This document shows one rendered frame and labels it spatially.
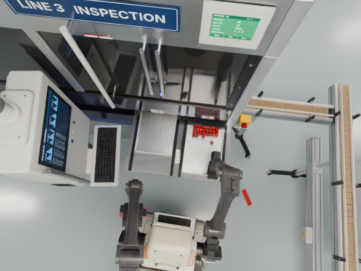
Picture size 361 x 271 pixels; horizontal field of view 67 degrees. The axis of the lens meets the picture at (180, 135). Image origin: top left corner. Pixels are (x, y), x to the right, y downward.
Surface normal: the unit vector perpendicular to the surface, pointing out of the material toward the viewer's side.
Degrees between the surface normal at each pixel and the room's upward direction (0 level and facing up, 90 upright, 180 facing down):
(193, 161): 0
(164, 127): 0
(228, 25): 90
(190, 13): 90
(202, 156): 0
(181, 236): 43
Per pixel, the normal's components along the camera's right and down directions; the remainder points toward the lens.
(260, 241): 0.00, -0.25
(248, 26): -0.12, 0.96
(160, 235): 0.11, -0.84
